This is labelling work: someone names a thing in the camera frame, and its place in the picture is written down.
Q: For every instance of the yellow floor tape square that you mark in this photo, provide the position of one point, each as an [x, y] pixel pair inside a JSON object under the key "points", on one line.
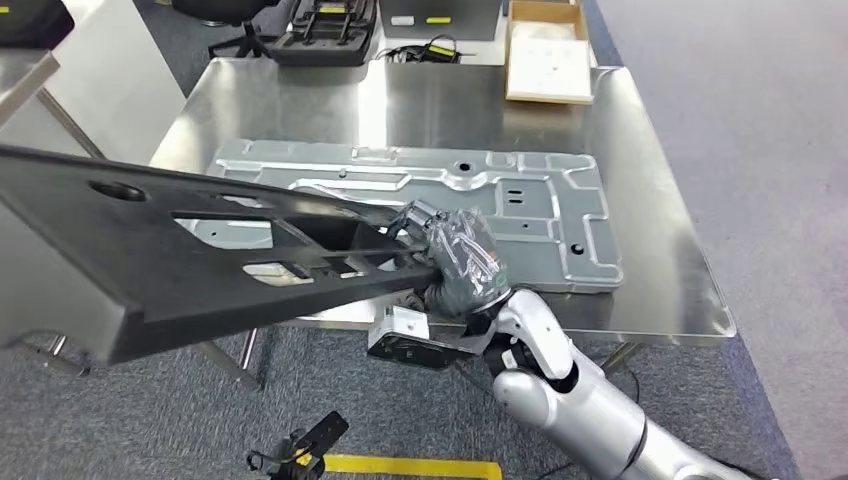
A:
{"points": [[411, 466]]}

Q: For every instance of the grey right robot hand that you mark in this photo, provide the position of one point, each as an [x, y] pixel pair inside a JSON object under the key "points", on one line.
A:
{"points": [[464, 265]]}

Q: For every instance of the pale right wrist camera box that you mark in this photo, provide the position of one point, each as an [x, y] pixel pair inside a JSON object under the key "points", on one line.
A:
{"points": [[404, 324]]}

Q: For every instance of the black office chair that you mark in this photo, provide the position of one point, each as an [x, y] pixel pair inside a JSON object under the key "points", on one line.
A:
{"points": [[232, 13]]}

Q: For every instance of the cardboard box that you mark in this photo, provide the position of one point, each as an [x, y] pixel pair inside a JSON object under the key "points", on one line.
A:
{"points": [[513, 10]]}

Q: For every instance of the white panel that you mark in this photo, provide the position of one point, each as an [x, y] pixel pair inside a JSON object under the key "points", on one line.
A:
{"points": [[112, 79]]}

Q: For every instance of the metal sheet tray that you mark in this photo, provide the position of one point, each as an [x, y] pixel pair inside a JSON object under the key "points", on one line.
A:
{"points": [[530, 218]]}

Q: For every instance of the white foam sheet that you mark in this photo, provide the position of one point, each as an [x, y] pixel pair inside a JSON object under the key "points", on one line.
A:
{"points": [[550, 66]]}

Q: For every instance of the steel workbench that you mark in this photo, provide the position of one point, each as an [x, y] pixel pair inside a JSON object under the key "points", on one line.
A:
{"points": [[662, 265]]}

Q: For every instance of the black plastic plate frame part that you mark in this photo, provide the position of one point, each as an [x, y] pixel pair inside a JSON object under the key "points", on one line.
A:
{"points": [[99, 265]]}

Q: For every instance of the grey metal box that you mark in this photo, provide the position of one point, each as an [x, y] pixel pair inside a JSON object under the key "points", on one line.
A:
{"points": [[450, 16]]}

